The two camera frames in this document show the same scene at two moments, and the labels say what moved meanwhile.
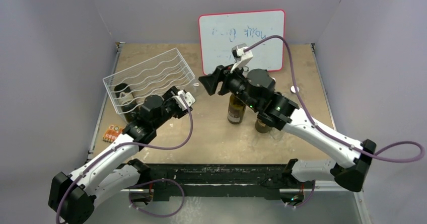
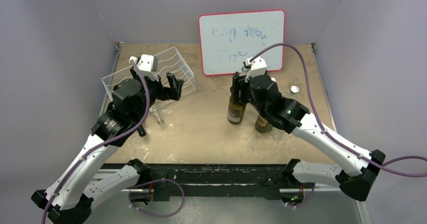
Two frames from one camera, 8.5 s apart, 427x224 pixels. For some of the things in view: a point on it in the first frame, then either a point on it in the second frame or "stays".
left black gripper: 168,96 → 167,93
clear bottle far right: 292,89 stays
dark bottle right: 262,127 stays
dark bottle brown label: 236,109 stays
